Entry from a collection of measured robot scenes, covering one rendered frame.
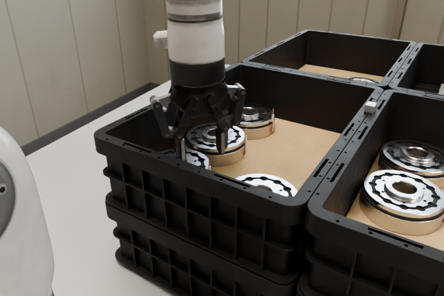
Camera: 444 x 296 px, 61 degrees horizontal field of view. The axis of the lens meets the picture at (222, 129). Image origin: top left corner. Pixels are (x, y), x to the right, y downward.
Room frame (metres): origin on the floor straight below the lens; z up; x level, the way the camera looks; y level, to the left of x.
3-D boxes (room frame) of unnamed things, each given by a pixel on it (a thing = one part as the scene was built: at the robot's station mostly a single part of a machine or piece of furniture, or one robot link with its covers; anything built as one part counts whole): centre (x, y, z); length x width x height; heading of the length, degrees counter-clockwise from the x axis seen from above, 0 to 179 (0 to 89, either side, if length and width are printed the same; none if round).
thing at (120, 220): (0.54, -0.05, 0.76); 0.40 x 0.30 x 0.12; 148
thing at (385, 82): (0.87, -0.27, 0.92); 0.40 x 0.30 x 0.02; 148
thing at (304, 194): (0.54, -0.05, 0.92); 0.40 x 0.30 x 0.02; 148
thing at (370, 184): (0.41, -0.24, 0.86); 0.10 x 0.10 x 0.01
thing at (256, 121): (0.67, -0.05, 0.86); 0.10 x 0.10 x 0.01
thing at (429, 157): (0.51, -0.30, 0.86); 0.05 x 0.05 x 0.01
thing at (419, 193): (0.41, -0.24, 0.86); 0.05 x 0.05 x 0.01
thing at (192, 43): (0.51, 0.04, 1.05); 0.11 x 0.09 x 0.06; 20
